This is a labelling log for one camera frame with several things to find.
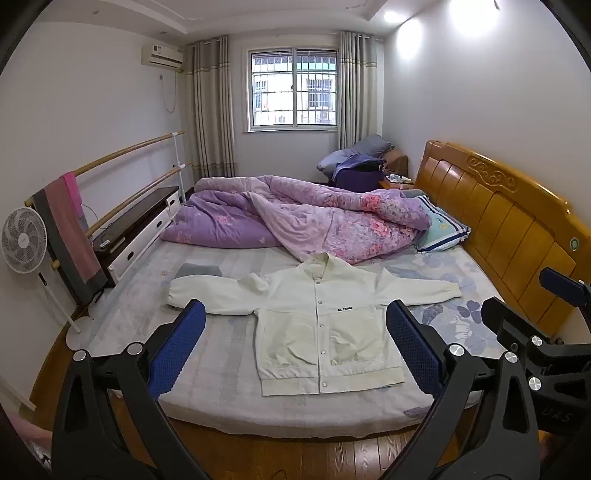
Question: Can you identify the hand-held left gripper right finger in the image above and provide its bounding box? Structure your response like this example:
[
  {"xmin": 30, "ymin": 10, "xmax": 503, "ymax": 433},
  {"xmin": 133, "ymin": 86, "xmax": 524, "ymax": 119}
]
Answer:
[{"xmin": 383, "ymin": 299, "xmax": 542, "ymax": 480}]

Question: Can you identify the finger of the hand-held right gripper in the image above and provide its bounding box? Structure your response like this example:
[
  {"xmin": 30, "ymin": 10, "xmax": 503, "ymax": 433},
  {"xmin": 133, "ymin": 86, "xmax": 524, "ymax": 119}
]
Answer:
[
  {"xmin": 480, "ymin": 296, "xmax": 566, "ymax": 365},
  {"xmin": 539, "ymin": 267, "xmax": 591, "ymax": 319}
]

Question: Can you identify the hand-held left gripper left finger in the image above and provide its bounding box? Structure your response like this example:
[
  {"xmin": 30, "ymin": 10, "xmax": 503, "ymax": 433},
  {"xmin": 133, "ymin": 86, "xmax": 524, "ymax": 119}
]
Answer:
[{"xmin": 51, "ymin": 299, "xmax": 211, "ymax": 480}]

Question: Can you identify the white button-up jacket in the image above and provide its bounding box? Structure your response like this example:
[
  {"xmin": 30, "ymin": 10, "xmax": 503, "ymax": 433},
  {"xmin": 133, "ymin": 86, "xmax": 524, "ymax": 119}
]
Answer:
[{"xmin": 167, "ymin": 252, "xmax": 462, "ymax": 398}]

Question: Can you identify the bed mattress with floral sheet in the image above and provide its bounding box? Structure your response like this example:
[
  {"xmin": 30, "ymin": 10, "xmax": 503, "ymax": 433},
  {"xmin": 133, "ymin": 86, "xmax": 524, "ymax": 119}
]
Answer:
[{"xmin": 87, "ymin": 239, "xmax": 509, "ymax": 439}]

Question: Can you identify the grey folded cloth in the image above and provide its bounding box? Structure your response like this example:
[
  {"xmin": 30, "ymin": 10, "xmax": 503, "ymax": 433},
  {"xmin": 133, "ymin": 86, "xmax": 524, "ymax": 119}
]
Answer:
[{"xmin": 174, "ymin": 263, "xmax": 223, "ymax": 279}]

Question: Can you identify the wooden headboard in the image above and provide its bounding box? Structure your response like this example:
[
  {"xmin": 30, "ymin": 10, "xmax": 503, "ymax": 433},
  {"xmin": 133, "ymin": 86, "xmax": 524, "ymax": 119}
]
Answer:
[{"xmin": 414, "ymin": 140, "xmax": 583, "ymax": 340}]

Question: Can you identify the striped pillow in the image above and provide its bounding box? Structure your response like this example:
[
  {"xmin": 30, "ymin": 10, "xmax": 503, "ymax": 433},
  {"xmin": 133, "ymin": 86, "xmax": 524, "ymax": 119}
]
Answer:
[{"xmin": 413, "ymin": 194, "xmax": 472, "ymax": 254}]

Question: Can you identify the black and white cabinet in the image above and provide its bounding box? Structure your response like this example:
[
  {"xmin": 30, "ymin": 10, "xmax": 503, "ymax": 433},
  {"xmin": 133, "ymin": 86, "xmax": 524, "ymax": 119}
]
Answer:
[{"xmin": 90, "ymin": 186, "xmax": 181, "ymax": 287}]

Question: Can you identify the grey and pink towel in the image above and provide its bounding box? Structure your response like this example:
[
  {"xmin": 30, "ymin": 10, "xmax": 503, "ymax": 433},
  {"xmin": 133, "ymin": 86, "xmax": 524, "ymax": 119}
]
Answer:
[{"xmin": 32, "ymin": 175, "xmax": 110, "ymax": 305}]

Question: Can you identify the purple floral quilt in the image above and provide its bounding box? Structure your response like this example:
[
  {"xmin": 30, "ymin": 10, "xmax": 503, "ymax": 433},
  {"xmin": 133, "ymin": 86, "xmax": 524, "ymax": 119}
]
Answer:
[{"xmin": 161, "ymin": 174, "xmax": 434, "ymax": 265}]

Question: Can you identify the wooden nightstand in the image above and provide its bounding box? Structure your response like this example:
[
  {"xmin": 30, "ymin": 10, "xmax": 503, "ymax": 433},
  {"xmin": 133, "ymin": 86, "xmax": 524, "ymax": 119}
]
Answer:
[{"xmin": 379, "ymin": 174, "xmax": 417, "ymax": 191}]

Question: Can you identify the pink cloth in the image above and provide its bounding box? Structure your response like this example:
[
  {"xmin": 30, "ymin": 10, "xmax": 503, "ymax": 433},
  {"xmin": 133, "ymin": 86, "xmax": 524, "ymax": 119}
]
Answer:
[{"xmin": 7, "ymin": 410, "xmax": 54, "ymax": 468}]

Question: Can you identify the purple bag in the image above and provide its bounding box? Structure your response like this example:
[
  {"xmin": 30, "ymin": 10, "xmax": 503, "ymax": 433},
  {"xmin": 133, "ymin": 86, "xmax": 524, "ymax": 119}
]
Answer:
[{"xmin": 331, "ymin": 154, "xmax": 387, "ymax": 190}]

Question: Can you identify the brown chair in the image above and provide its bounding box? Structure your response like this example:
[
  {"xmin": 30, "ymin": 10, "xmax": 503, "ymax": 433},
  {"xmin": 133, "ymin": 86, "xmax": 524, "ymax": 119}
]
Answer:
[{"xmin": 385, "ymin": 149, "xmax": 410, "ymax": 177}]

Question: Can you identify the white standing fan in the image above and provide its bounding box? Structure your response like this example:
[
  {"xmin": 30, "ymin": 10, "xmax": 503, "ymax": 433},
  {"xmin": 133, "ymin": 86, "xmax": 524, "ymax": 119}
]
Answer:
[{"xmin": 1, "ymin": 207, "xmax": 93, "ymax": 352}]

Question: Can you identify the light grey pillow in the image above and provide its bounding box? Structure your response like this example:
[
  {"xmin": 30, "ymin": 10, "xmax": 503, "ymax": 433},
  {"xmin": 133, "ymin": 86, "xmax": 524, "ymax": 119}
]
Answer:
[{"xmin": 318, "ymin": 150, "xmax": 358, "ymax": 175}]

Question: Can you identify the wooden ballet barre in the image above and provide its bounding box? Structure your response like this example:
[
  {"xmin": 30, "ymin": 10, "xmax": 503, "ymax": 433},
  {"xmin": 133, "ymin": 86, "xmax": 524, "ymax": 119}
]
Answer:
[{"xmin": 25, "ymin": 130, "xmax": 191, "ymax": 271}]

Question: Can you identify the dark grey pillow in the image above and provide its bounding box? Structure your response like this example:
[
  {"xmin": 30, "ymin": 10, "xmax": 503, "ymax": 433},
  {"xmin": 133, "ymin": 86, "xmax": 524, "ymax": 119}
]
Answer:
[{"xmin": 344, "ymin": 135, "xmax": 395, "ymax": 160}]

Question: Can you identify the window with metal bars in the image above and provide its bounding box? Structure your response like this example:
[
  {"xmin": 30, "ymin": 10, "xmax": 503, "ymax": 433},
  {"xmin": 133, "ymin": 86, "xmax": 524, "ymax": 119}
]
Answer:
[{"xmin": 244, "ymin": 45, "xmax": 340, "ymax": 134}]

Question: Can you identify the white air conditioner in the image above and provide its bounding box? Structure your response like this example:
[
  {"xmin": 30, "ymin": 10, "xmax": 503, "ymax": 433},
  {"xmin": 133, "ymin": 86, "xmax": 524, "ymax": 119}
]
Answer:
[{"xmin": 140, "ymin": 43, "xmax": 184, "ymax": 70}]

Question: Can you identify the air conditioner cable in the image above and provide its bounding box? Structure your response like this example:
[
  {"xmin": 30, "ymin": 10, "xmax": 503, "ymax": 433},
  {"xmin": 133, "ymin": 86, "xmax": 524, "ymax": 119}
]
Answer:
[{"xmin": 159, "ymin": 73, "xmax": 179, "ymax": 114}]

